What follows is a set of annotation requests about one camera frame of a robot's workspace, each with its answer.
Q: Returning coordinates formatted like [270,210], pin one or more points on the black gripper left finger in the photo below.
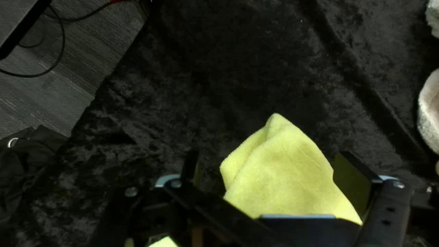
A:
[189,166]

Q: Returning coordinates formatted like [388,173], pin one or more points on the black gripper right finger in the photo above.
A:
[355,180]

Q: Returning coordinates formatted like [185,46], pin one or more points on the yellow microfibre towel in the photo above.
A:
[279,171]

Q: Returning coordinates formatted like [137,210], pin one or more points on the pale green white towel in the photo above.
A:
[428,98]

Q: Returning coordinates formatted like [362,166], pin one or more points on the black velvet table cloth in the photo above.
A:
[205,74]

